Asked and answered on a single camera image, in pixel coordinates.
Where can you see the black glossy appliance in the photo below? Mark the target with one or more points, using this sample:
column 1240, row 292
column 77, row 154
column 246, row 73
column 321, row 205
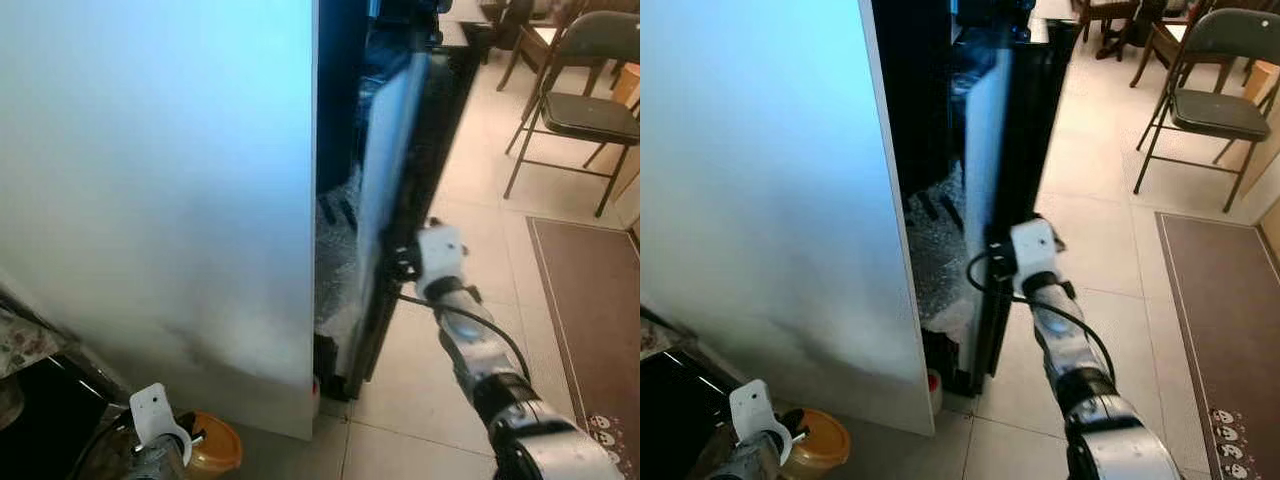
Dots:
column 680, row 410
column 50, row 420

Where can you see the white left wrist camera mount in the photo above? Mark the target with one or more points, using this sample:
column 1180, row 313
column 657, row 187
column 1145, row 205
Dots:
column 752, row 410
column 155, row 415

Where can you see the dark panda print mat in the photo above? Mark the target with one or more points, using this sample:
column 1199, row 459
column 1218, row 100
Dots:
column 590, row 320
column 1220, row 320

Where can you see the small red white object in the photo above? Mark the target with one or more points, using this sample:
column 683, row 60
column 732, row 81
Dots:
column 317, row 395
column 935, row 392

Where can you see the dark wooden chair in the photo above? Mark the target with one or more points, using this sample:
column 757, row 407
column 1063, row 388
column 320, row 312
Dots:
column 1105, row 20
column 510, row 20

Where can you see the floral patterned cloth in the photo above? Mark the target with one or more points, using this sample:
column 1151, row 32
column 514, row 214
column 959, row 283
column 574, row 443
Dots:
column 25, row 340
column 660, row 338

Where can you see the light wooden cabinet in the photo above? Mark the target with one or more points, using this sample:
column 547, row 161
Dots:
column 1265, row 120
column 628, row 130

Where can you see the dark metal folding chair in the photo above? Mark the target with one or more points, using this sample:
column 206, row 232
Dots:
column 1215, row 110
column 585, row 115

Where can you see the black fronted fridge door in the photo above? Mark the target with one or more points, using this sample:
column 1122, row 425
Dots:
column 385, row 180
column 990, row 160

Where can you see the wooden chair light seat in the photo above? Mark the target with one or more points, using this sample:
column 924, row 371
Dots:
column 545, row 38
column 1165, row 35

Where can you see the white fridge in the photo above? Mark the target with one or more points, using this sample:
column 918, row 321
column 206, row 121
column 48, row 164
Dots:
column 770, row 180
column 150, row 180

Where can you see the orange lidded plastic container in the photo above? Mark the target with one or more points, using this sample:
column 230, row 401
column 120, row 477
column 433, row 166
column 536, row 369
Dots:
column 822, row 440
column 218, row 445

